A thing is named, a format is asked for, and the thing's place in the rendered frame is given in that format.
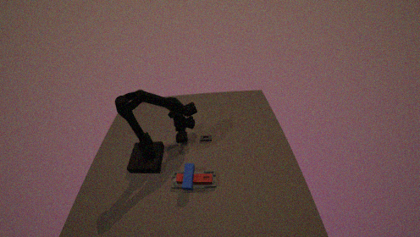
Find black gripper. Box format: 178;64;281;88
174;120;188;143

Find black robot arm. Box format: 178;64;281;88
115;90;197;161

